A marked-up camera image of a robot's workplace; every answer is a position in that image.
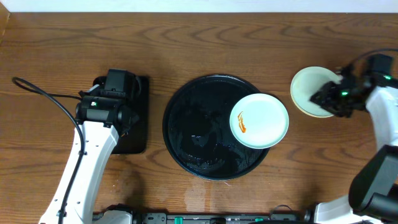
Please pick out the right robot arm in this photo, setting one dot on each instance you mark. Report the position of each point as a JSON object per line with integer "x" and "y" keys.
{"x": 372, "y": 196}

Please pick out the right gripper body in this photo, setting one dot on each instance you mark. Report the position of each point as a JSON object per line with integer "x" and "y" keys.
{"x": 342, "y": 101}

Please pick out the black rectangular tray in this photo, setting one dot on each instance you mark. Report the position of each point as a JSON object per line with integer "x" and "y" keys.
{"x": 135, "y": 141}

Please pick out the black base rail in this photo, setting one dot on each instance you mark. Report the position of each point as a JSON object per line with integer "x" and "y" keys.
{"x": 124, "y": 214}

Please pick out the light blue plate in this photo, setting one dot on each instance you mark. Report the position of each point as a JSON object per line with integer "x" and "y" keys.
{"x": 259, "y": 121}
{"x": 309, "y": 80}

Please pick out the round black tray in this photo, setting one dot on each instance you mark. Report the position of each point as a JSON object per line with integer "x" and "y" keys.
{"x": 196, "y": 128}

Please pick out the yellow plate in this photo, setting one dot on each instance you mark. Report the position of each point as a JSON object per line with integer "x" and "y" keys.
{"x": 303, "y": 103}

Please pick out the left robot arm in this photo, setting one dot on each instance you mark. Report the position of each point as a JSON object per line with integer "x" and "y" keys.
{"x": 100, "y": 122}

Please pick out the light blue plate top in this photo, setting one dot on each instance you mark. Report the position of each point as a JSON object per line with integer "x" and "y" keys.
{"x": 309, "y": 80}

